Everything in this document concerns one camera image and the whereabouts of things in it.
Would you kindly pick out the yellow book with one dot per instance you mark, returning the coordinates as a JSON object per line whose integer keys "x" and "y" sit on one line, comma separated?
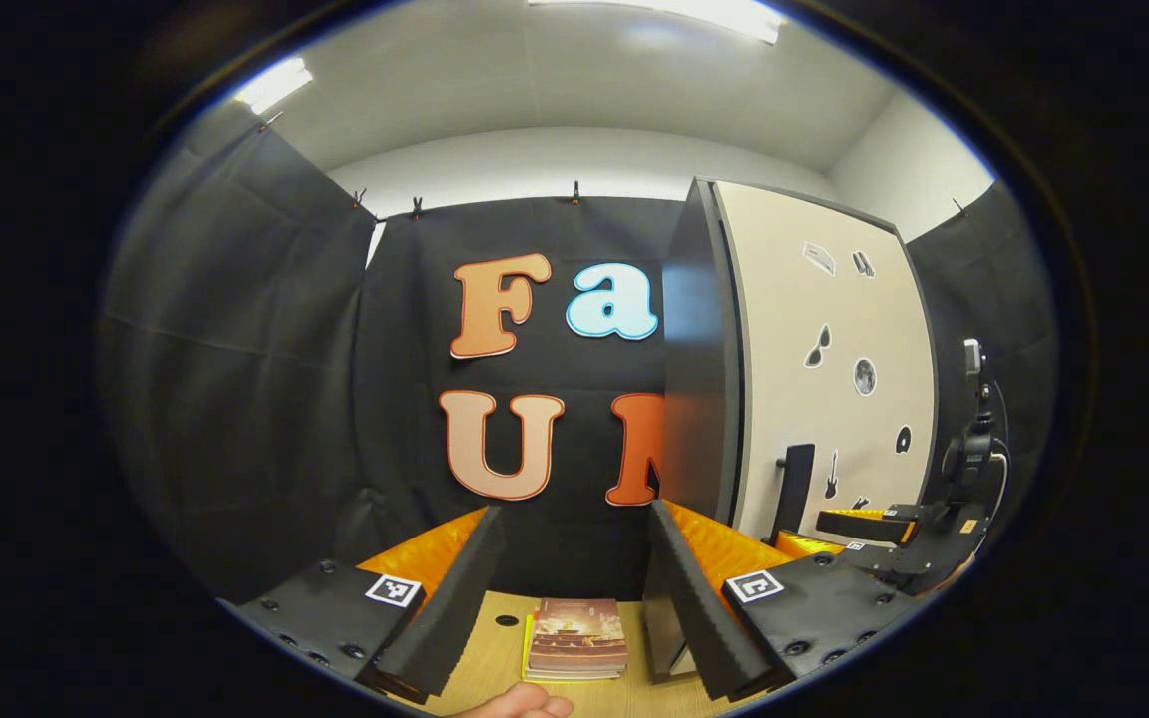
{"x": 526, "y": 648}

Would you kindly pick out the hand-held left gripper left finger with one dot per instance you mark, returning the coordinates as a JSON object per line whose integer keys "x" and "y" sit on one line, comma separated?
{"x": 460, "y": 598}

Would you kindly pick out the black backdrop cloth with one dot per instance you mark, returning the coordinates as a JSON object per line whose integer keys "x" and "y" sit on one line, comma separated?
{"x": 235, "y": 399}

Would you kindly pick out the white book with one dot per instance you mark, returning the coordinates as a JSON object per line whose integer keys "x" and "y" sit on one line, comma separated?
{"x": 574, "y": 674}

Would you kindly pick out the brown cover book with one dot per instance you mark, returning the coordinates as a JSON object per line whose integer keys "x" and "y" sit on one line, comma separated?
{"x": 579, "y": 633}

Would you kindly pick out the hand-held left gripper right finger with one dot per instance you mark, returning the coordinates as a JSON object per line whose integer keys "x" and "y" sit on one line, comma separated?
{"x": 689, "y": 608}

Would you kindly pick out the white cabinet door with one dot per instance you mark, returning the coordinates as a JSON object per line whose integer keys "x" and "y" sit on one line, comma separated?
{"x": 794, "y": 399}

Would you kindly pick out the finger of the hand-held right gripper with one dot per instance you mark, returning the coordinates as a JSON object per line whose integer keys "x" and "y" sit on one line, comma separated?
{"x": 869, "y": 526}
{"x": 804, "y": 543}

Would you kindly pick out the ceiling light panel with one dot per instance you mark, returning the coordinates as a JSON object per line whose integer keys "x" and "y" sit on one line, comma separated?
{"x": 273, "y": 85}
{"x": 694, "y": 12}

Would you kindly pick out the dark grey cabinet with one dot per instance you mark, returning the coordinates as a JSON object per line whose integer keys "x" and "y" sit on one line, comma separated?
{"x": 699, "y": 379}

